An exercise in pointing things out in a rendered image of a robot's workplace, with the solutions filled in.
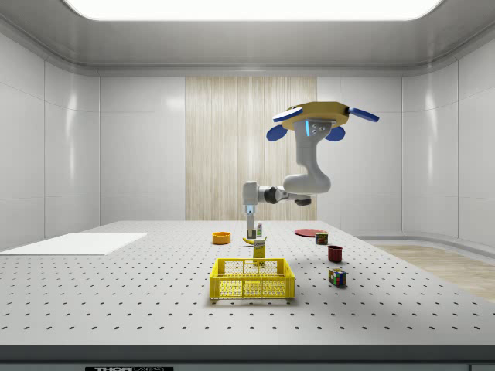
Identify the drone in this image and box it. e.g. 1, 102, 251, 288
265, 100, 381, 143

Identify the yellow basket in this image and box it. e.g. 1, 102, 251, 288
210, 257, 297, 301

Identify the puzzle cube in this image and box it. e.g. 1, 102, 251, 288
328, 267, 348, 288

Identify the white board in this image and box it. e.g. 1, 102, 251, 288
0, 233, 149, 256

